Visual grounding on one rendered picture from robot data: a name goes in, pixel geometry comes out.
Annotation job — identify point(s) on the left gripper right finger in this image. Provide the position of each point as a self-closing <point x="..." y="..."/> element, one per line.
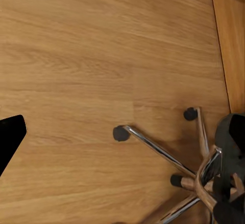
<point x="237" y="131"/>

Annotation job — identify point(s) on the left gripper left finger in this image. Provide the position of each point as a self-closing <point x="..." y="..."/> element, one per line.
<point x="12" y="132"/>

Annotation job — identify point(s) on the swivel chair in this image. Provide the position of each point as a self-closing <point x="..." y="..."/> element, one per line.
<point x="220" y="180"/>

